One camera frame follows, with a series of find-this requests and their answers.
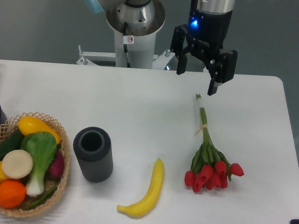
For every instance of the yellow squash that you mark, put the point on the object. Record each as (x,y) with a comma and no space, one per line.
(29,125)

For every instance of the purple sweet potato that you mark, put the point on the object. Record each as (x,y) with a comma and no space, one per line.
(55,169)

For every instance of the green bean pod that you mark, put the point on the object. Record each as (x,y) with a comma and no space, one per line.
(41,199)

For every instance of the green bok choy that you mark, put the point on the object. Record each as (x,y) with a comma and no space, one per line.
(42,147)

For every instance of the woven wicker basket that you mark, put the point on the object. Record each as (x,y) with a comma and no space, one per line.
(10,126)

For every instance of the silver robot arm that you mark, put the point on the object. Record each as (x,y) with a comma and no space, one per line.
(214,6)

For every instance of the dark grey ribbed vase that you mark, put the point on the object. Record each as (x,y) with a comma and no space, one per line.
(93,150)

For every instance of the red tulip bouquet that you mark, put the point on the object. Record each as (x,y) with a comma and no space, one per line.
(209,166)

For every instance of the orange fruit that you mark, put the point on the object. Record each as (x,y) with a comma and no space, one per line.
(12,193)

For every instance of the white round slice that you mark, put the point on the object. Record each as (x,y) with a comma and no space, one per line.
(17,164)

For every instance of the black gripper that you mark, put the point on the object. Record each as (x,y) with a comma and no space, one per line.
(203,38)

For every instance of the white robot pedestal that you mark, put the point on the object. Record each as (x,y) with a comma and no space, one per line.
(135,31)

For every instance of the dark green cucumber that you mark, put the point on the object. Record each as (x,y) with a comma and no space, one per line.
(13,142)

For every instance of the yellow banana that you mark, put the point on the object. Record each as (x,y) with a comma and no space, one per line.
(144,206)

